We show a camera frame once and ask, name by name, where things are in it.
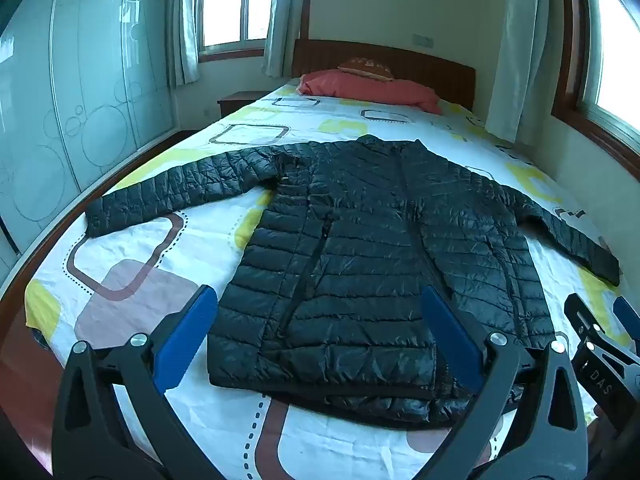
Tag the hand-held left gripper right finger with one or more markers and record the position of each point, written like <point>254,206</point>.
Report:
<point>450,337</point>

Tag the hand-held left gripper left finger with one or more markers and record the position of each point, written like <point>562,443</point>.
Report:
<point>186,337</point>

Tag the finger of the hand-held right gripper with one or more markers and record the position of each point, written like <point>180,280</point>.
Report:
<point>627,317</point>
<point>582,317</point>

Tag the black quilted puffer jacket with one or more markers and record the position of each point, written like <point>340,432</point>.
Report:
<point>375,260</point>

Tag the bed with patterned sheet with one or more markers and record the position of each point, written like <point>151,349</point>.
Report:
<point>200,240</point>

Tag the brown wooden nightstand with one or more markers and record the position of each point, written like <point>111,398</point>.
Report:
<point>240,100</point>

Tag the pink pillow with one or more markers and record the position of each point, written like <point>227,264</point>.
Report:
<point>370,90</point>

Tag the frosted glass sliding wardrobe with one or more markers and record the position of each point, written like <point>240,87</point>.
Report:
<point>75,100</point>

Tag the brown wooden headboard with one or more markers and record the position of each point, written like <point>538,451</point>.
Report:
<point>430,67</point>

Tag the long white curtain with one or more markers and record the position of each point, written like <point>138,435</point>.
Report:
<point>522,45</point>

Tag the orange patterned cushion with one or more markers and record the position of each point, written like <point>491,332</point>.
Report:
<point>367,66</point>

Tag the narrow white curtain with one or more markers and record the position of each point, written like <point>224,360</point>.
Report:
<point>184,25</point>

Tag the window behind nightstand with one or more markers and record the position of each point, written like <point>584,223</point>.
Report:
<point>230,5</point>

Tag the white curtain beside headboard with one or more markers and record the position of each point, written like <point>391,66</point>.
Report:
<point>285,15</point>

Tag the wide wooden frame window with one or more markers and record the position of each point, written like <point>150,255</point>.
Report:
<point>615,60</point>

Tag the white wall switch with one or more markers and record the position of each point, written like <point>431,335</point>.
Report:
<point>422,39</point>

